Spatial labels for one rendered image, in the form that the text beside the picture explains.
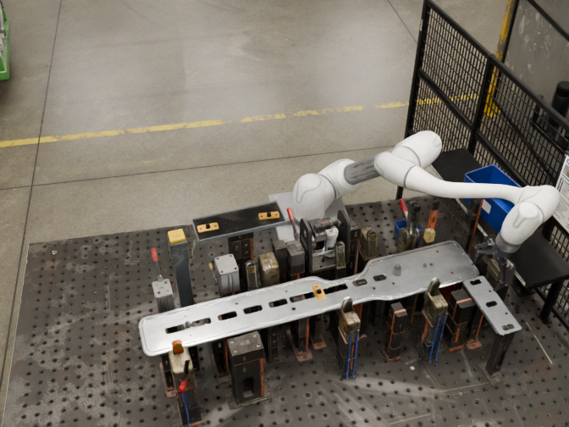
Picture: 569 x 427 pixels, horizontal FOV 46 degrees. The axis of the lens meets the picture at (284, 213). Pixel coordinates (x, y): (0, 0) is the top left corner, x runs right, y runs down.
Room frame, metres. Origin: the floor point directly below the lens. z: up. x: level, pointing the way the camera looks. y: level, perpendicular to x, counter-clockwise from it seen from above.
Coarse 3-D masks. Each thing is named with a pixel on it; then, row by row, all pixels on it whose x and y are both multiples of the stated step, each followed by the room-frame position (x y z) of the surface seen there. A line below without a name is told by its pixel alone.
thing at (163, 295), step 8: (168, 280) 1.80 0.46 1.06; (160, 288) 1.76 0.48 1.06; (168, 288) 1.76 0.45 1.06; (160, 296) 1.72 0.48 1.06; (168, 296) 1.72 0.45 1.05; (160, 304) 1.71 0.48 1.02; (168, 304) 1.72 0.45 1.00; (160, 312) 1.71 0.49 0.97; (168, 328) 1.72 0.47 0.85; (176, 328) 1.73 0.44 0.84
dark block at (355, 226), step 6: (354, 222) 2.07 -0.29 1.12; (354, 228) 2.03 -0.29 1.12; (360, 228) 2.03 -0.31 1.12; (354, 234) 2.02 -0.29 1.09; (360, 234) 2.03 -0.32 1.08; (354, 240) 2.03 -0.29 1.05; (354, 246) 2.03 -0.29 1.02; (354, 252) 2.03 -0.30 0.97; (354, 258) 2.03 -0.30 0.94; (348, 264) 2.02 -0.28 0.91; (354, 264) 2.03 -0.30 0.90; (348, 270) 2.02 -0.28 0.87; (354, 270) 2.03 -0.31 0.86; (348, 276) 2.02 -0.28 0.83
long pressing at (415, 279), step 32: (384, 256) 1.98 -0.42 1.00; (416, 256) 1.98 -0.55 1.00; (448, 256) 1.98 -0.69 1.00; (288, 288) 1.81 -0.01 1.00; (352, 288) 1.81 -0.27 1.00; (384, 288) 1.80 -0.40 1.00; (416, 288) 1.80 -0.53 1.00; (160, 320) 1.65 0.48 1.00; (192, 320) 1.64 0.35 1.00; (224, 320) 1.64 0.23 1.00; (256, 320) 1.64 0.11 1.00; (288, 320) 1.65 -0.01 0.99; (160, 352) 1.50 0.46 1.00
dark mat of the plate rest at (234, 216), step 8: (248, 208) 2.11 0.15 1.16; (256, 208) 2.11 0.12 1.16; (264, 208) 2.11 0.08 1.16; (272, 208) 2.11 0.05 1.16; (216, 216) 2.06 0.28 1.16; (224, 216) 2.06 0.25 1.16; (232, 216) 2.06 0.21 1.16; (240, 216) 2.06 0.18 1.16; (248, 216) 2.06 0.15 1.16; (256, 216) 2.06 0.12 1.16; (280, 216) 2.06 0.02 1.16; (200, 224) 2.01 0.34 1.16; (224, 224) 2.01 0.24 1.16; (232, 224) 2.01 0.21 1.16; (240, 224) 2.01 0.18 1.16; (248, 224) 2.01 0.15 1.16; (256, 224) 2.01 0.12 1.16; (264, 224) 2.01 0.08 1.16; (200, 232) 1.96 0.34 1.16; (208, 232) 1.96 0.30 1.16; (216, 232) 1.96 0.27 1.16; (224, 232) 1.96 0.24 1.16; (232, 232) 1.96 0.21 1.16
